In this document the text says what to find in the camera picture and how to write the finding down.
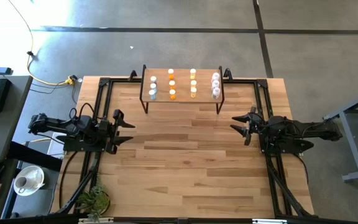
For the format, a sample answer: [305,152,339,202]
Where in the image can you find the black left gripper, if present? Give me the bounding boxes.
[98,109,136,155]

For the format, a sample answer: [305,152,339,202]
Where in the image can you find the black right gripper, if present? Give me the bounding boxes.
[229,106,265,147]

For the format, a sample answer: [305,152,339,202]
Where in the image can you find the wooden shelf black metal legs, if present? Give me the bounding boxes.
[140,64,226,115]

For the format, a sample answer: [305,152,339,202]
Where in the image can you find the white paper sheet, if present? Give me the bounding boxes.
[47,132,70,158]

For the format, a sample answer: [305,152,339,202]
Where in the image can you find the green potted plant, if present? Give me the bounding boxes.
[75,177,111,222]

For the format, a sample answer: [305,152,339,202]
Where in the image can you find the grey metal stand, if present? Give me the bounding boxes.
[323,86,358,183]

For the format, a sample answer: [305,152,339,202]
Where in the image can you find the white cup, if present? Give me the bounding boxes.
[14,175,28,190]

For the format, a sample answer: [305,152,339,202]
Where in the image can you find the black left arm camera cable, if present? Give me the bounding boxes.
[68,102,101,122]

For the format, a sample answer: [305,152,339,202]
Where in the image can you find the black aluminium table frame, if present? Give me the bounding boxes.
[54,76,315,218]

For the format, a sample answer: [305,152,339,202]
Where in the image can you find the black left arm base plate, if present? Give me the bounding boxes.
[56,133,109,153]

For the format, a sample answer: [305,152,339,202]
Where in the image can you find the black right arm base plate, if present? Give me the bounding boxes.
[258,136,315,155]

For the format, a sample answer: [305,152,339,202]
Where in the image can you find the long yellow power cable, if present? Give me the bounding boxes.
[7,0,76,86]

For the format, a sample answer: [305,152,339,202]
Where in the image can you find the short yellow cable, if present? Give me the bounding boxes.
[26,137,53,146]

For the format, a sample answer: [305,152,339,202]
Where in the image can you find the silver metal bracket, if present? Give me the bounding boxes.
[252,218,288,224]
[78,217,114,223]

